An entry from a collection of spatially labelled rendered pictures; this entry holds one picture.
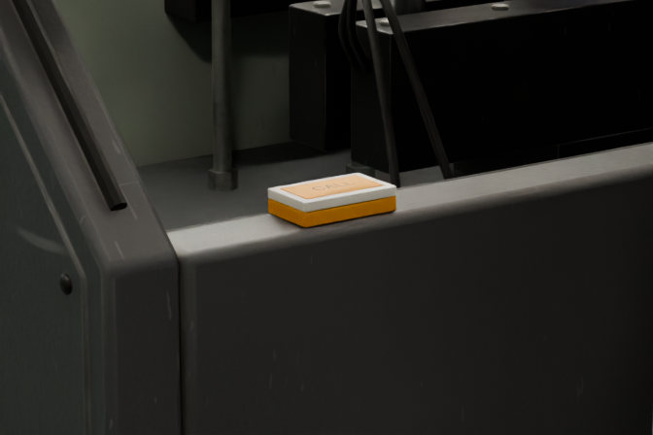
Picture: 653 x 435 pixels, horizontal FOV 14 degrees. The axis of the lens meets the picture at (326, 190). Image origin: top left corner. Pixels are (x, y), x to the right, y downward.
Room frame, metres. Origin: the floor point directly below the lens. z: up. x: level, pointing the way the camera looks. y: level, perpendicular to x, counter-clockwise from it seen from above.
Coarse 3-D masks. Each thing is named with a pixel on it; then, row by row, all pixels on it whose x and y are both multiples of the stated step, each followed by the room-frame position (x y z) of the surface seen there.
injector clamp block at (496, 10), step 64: (320, 0) 1.46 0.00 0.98; (448, 0) 1.47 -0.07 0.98; (512, 0) 1.46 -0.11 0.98; (576, 0) 1.46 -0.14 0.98; (640, 0) 1.47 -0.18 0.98; (320, 64) 1.42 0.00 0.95; (384, 64) 1.37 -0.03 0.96; (448, 64) 1.39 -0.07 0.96; (512, 64) 1.42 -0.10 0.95; (576, 64) 1.44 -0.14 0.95; (640, 64) 1.47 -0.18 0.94; (320, 128) 1.42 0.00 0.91; (448, 128) 1.39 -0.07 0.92; (512, 128) 1.42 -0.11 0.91; (576, 128) 1.44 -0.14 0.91; (640, 128) 1.47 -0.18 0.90
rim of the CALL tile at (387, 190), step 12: (324, 180) 1.13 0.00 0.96; (372, 180) 1.13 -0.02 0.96; (276, 192) 1.11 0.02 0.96; (288, 192) 1.10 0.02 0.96; (348, 192) 1.10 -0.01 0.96; (360, 192) 1.10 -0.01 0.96; (372, 192) 1.11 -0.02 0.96; (384, 192) 1.11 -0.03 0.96; (288, 204) 1.10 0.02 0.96; (300, 204) 1.09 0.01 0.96; (312, 204) 1.09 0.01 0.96; (324, 204) 1.09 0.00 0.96; (336, 204) 1.10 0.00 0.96; (348, 204) 1.10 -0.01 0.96
